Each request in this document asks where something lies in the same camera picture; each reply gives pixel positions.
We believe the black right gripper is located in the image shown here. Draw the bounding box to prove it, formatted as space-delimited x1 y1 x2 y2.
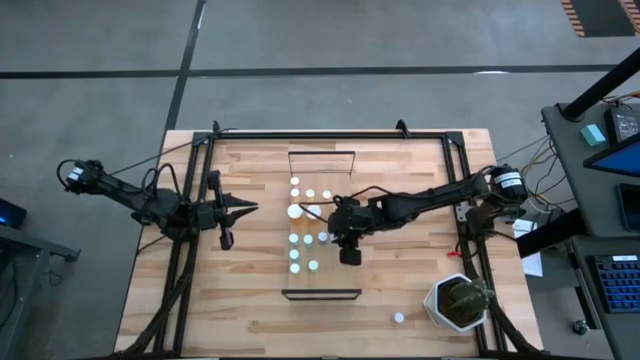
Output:
327 196 375 268

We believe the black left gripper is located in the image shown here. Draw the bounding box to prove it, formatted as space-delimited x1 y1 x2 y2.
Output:
196 169 260 251

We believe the clear acrylic tray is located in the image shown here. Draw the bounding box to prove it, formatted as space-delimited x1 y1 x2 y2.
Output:
279 149 362 302

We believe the cactus in white pot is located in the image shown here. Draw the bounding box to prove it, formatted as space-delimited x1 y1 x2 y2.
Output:
423 272 496 334

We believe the white paper sheet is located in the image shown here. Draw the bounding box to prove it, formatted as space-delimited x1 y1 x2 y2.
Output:
511 217 544 279

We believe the black desk beam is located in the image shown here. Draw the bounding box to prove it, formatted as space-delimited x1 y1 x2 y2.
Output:
514 207 590 259

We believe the gray metal cart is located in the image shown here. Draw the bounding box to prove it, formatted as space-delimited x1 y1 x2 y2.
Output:
0 223 81 360

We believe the black device with blue light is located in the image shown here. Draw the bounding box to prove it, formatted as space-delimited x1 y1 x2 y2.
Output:
0 197 28 231

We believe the gray side desk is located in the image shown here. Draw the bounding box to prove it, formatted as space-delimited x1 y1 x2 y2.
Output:
541 102 640 360

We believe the teal box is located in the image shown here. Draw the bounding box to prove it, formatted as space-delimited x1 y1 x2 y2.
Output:
579 123 608 148

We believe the backlit keyboard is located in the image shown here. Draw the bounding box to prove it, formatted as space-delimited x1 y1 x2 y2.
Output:
585 253 640 315

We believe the black tablet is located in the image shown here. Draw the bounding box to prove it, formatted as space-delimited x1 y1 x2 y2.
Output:
615 182 640 234

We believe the monitor with blue screen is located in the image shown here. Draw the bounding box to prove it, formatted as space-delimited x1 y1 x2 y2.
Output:
582 132 640 179

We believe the black device box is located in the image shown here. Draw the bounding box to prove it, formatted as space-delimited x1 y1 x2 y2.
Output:
603 105 640 144

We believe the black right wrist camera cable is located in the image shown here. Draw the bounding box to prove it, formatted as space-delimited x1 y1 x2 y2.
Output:
298 185 396 207

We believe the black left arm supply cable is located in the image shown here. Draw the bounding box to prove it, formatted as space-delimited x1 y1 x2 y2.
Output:
107 127 239 176

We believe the black diagonal post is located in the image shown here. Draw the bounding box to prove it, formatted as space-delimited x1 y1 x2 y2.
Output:
562 47 640 122

